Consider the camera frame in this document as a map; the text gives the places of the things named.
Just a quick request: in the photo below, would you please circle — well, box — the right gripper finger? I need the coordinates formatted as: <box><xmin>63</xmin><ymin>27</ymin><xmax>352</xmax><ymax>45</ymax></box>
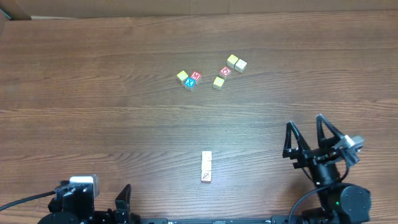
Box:
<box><xmin>315</xmin><ymin>113</ymin><xmax>345</xmax><ymax>149</ymax></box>
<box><xmin>283</xmin><ymin>121</ymin><xmax>310</xmax><ymax>152</ymax></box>

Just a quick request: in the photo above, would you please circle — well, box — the wooden block with leaf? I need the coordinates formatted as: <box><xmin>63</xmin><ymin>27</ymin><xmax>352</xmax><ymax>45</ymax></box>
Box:
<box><xmin>201</xmin><ymin>161</ymin><xmax>212</xmax><ymax>171</ymax></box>

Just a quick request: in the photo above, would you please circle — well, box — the wooden block with circle mark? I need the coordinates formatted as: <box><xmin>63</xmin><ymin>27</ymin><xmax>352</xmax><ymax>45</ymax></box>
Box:
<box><xmin>201</xmin><ymin>170</ymin><xmax>212</xmax><ymax>183</ymax></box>

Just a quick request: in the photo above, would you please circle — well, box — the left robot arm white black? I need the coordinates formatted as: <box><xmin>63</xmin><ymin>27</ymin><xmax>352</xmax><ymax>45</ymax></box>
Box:
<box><xmin>39</xmin><ymin>182</ymin><xmax>142</xmax><ymax>224</ymax></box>

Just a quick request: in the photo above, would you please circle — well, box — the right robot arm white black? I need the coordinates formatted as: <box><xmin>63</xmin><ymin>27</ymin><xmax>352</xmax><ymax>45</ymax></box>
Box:
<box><xmin>282</xmin><ymin>114</ymin><xmax>371</xmax><ymax>223</ymax></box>

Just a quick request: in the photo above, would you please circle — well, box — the plain wooden block top right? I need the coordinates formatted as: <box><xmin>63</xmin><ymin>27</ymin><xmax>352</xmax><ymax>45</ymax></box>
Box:
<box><xmin>234</xmin><ymin>58</ymin><xmax>247</xmax><ymax>73</ymax></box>

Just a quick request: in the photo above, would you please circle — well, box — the yellow block middle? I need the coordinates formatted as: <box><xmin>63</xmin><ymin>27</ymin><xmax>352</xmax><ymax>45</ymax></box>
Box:
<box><xmin>213</xmin><ymin>77</ymin><xmax>224</xmax><ymax>90</ymax></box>

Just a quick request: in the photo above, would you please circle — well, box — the red O block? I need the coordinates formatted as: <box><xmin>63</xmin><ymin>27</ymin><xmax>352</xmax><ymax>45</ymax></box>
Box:
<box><xmin>219</xmin><ymin>66</ymin><xmax>232</xmax><ymax>79</ymax></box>

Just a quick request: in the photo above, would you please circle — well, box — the yellow block top right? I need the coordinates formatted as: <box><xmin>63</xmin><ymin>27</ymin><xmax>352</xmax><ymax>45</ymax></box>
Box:
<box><xmin>226</xmin><ymin>54</ymin><xmax>239</xmax><ymax>68</ymax></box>

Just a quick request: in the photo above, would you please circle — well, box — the red M block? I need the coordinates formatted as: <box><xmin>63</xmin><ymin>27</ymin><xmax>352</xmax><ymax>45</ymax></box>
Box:
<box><xmin>190</xmin><ymin>71</ymin><xmax>202</xmax><ymax>85</ymax></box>

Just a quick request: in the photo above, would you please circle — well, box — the blue X block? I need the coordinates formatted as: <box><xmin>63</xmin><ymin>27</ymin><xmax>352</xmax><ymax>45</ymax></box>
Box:
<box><xmin>183</xmin><ymin>77</ymin><xmax>196</xmax><ymax>91</ymax></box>

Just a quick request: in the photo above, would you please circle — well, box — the yellow block far left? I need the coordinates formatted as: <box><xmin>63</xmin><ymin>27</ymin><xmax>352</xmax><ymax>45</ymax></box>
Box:
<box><xmin>177</xmin><ymin>70</ymin><xmax>189</xmax><ymax>84</ymax></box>

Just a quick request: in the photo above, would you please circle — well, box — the cardboard box edge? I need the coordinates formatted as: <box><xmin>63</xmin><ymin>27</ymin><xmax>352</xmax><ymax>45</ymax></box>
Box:
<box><xmin>1</xmin><ymin>0</ymin><xmax>397</xmax><ymax>20</ymax></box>

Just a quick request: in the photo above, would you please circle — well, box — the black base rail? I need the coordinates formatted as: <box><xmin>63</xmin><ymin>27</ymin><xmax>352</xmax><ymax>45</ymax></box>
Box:
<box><xmin>138</xmin><ymin>215</ymin><xmax>340</xmax><ymax>224</ymax></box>

